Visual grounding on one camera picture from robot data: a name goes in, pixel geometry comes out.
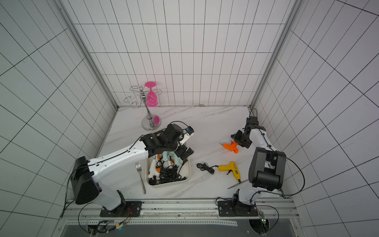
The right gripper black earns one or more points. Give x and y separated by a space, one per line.
239 139

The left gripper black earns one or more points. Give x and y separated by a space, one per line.
183 149

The cream plastic storage box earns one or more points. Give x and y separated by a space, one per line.
185 172

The white glue gun orange trigger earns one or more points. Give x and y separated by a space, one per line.
154 172

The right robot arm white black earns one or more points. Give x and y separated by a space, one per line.
267 167

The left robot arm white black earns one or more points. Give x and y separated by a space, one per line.
87 175

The yellow glue gun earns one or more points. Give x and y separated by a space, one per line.
231 168

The chrome cup holder stand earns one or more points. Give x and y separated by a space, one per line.
138 100

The silver fork left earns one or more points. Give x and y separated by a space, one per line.
139 170

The pink wine glass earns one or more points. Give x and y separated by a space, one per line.
152 101

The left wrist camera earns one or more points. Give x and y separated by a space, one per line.
188 133

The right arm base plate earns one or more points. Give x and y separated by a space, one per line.
228 208

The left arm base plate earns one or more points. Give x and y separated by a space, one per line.
127 209

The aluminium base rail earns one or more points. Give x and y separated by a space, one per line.
177 211

